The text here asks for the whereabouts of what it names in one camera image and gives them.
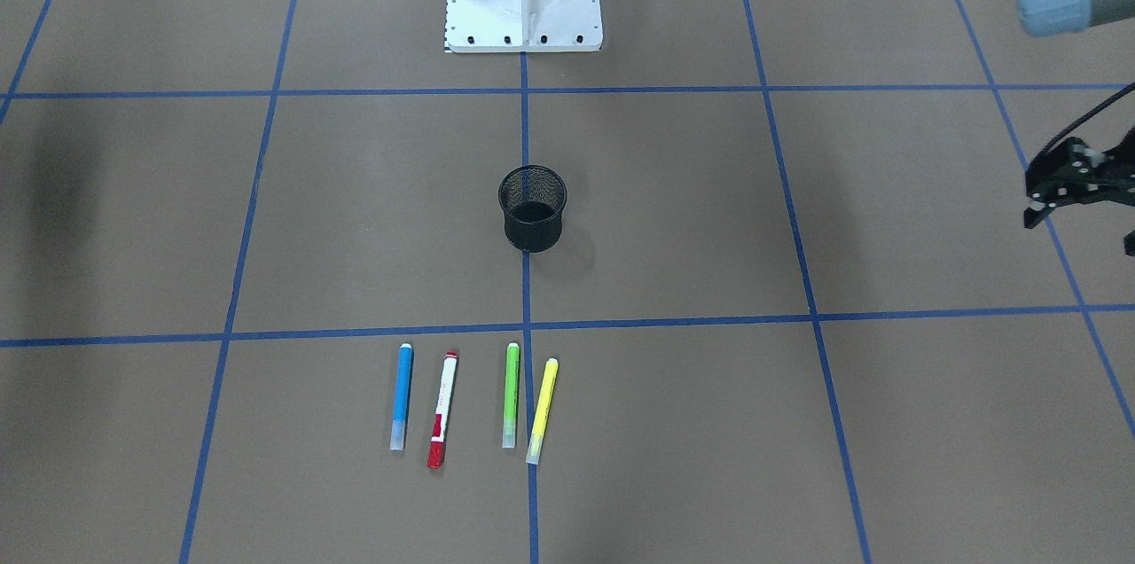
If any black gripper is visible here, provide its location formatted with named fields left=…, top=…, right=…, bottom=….
left=1024, top=128, right=1134, bottom=230

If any yellow highlighter pen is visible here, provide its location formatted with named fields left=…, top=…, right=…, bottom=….
left=524, top=357, right=560, bottom=466

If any green highlighter pen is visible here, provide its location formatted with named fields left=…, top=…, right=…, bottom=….
left=501, top=340, right=521, bottom=451

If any red whiteboard marker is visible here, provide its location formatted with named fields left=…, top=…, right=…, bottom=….
left=427, top=350, right=459, bottom=470

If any blue marker pen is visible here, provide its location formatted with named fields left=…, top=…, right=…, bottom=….
left=388, top=342, right=414, bottom=451

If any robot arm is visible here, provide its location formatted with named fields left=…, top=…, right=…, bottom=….
left=1016, top=0, right=1134, bottom=229

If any black mesh pen cup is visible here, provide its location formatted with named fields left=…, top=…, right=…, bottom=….
left=497, top=165, right=568, bottom=254

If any brown paper table mat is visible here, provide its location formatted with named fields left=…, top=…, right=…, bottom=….
left=1, top=0, right=1134, bottom=563

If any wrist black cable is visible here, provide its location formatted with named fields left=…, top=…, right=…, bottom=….
left=1033, top=81, right=1135, bottom=159

